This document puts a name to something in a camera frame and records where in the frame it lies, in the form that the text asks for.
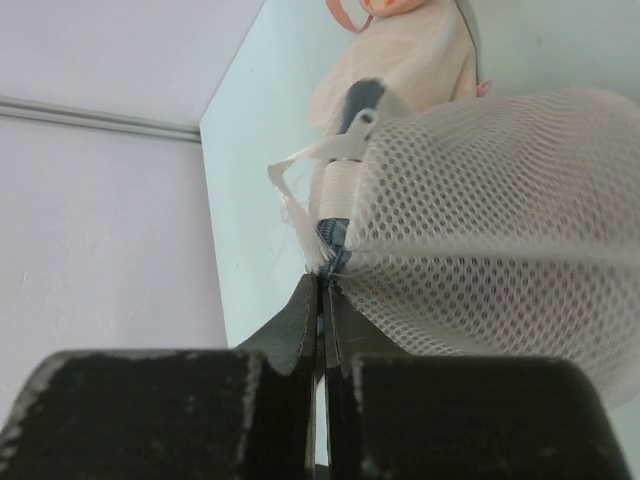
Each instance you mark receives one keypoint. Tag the grey trimmed mesh laundry bag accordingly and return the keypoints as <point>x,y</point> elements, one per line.
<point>490,226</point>

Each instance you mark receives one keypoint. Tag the left aluminium frame post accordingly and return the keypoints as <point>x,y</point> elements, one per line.
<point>96,120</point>

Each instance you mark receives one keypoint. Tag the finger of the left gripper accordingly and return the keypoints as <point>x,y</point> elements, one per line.
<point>363,94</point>

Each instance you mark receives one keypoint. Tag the pink mesh bag middle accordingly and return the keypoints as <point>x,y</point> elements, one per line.
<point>426,57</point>

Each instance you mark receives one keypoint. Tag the floral orange laundry bag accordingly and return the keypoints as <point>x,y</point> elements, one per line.
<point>373,9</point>

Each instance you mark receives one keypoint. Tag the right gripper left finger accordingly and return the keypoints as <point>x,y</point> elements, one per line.
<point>241,413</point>

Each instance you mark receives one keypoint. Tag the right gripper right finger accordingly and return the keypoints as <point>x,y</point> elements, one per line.
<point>392,415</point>

